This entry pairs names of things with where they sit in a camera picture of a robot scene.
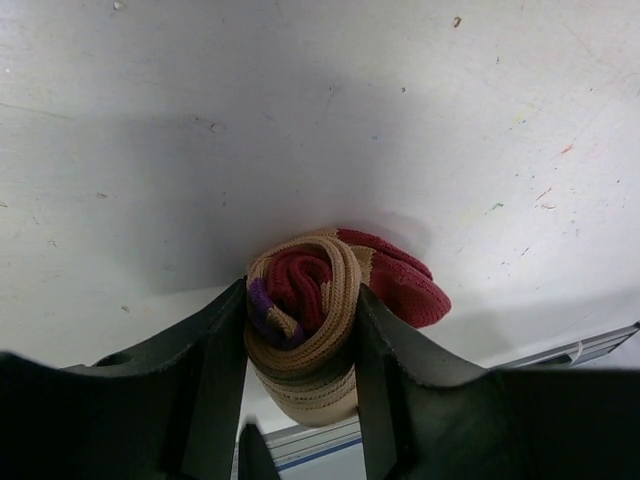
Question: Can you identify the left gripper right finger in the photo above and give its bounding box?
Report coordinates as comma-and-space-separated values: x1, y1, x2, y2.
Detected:
355, 288, 639, 479

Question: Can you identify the aluminium front rail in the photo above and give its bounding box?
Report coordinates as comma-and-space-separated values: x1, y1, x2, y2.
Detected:
237, 326, 639, 479

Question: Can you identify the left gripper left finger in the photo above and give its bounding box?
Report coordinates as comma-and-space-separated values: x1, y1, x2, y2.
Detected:
1, 281, 246, 479

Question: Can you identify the beige maroon striped sock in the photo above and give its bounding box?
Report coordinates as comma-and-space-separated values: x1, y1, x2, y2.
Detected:
244, 228, 451, 427

